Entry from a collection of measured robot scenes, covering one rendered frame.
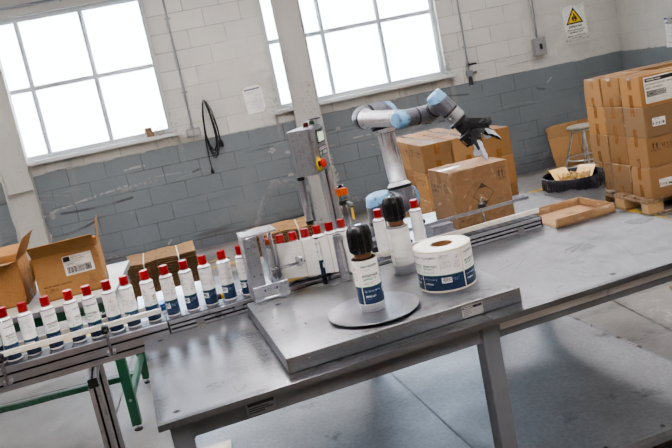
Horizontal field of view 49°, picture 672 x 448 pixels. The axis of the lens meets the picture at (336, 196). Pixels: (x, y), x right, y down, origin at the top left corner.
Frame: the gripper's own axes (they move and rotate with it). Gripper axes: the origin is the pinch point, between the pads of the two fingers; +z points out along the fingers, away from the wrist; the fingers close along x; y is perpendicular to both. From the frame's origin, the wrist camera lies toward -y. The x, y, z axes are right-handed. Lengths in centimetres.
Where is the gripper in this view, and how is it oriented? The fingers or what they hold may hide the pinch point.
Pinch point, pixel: (495, 149)
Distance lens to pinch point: 317.5
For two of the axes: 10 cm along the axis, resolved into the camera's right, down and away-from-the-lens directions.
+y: -4.5, 4.0, 8.0
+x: -5.0, 6.2, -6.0
